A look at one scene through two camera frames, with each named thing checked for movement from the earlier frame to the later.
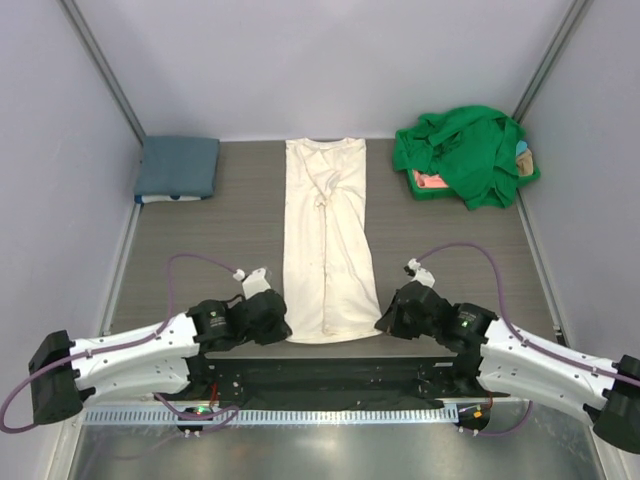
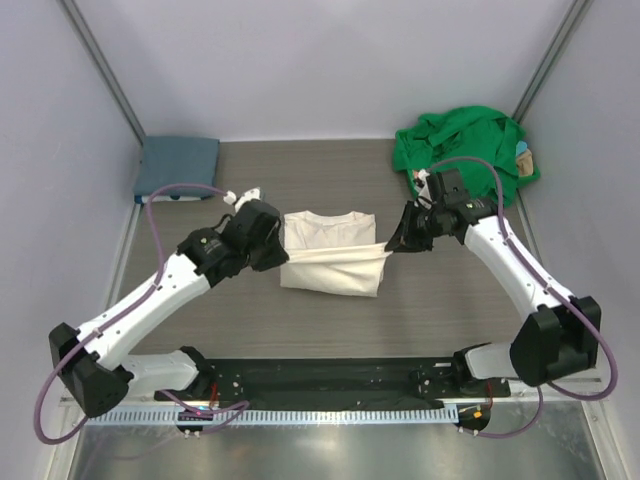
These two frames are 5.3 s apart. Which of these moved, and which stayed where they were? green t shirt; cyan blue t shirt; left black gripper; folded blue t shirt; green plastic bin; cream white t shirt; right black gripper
Moved: cream white t shirt; left black gripper; right black gripper
Stayed: green t shirt; folded blue t shirt; cyan blue t shirt; green plastic bin
